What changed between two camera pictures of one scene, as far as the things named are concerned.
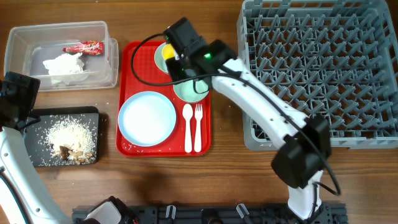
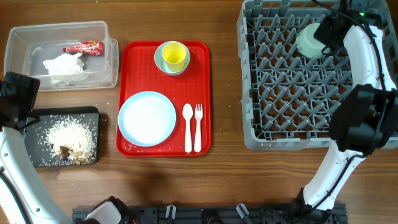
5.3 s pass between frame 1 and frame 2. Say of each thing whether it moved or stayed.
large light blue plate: stayed
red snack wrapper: stayed
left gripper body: stayed
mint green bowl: moved
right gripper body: moved
